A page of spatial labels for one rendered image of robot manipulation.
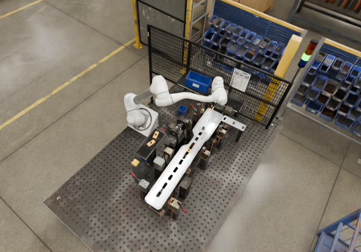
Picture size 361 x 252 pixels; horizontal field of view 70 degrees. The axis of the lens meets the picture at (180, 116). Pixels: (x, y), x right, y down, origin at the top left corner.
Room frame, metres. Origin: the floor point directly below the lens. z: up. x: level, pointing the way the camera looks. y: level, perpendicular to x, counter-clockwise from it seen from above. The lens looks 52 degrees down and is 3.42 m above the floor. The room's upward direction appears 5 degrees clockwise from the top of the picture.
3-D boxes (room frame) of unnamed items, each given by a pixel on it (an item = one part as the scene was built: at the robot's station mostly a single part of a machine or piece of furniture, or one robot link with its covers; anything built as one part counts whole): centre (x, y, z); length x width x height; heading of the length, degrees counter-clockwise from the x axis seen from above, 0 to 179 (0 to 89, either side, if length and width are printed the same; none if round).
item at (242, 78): (2.31, -0.67, 1.30); 0.23 x 0.02 x 0.31; 63
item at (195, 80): (2.43, -0.19, 1.09); 0.30 x 0.17 x 0.13; 70
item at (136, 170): (1.16, 0.40, 0.92); 0.08 x 0.08 x 0.44; 63
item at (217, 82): (1.86, -0.34, 1.63); 0.13 x 0.11 x 0.16; 14
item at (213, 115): (1.43, -0.12, 1.00); 1.38 x 0.22 x 0.02; 153
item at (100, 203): (1.49, -0.02, 0.68); 2.56 x 1.61 x 0.04; 148
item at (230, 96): (2.34, -0.35, 1.01); 0.90 x 0.22 x 0.03; 63
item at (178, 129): (1.63, 0.01, 0.94); 0.18 x 0.13 x 0.49; 153
